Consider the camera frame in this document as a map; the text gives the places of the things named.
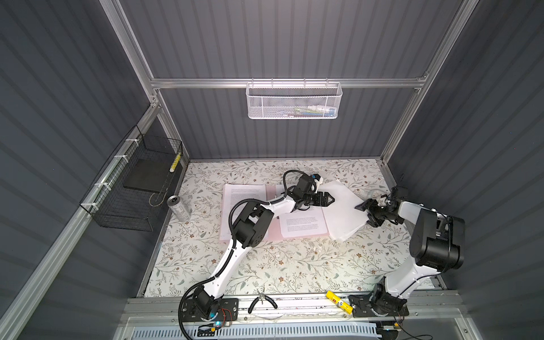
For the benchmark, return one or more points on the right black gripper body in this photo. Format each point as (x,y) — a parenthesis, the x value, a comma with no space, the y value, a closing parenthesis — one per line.
(379,214)

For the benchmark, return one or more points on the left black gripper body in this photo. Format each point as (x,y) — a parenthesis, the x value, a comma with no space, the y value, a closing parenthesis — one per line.
(305,198)

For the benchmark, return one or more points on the pink file folder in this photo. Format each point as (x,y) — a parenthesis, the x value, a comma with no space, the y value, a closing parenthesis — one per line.
(233,193)

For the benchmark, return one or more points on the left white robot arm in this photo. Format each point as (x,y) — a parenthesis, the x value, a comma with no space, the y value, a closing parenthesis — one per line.
(248,222)

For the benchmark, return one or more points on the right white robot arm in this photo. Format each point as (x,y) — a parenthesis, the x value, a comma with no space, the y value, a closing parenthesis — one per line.
(436,246)

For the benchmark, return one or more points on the yellow glue tube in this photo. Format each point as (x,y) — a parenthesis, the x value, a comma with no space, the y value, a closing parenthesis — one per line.
(339,302)

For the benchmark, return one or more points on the silver metal can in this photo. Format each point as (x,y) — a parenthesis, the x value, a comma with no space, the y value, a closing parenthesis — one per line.
(179,208)

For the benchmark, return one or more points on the yellow marker in basket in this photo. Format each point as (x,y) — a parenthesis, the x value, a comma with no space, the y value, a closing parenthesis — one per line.
(175,163)

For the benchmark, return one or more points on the floral table mat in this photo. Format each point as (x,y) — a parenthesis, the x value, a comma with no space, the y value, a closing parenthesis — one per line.
(191,250)

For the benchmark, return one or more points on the white wire mesh basket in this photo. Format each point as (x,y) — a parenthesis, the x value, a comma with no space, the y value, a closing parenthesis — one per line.
(293,101)

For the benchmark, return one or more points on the black handled pliers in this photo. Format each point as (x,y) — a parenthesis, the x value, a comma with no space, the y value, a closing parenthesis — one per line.
(262,297)

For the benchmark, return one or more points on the white perforated cable tray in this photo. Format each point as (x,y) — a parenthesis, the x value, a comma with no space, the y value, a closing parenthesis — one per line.
(324,330)

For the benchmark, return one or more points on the black wire mesh basket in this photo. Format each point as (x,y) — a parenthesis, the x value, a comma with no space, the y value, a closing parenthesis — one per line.
(132,190)

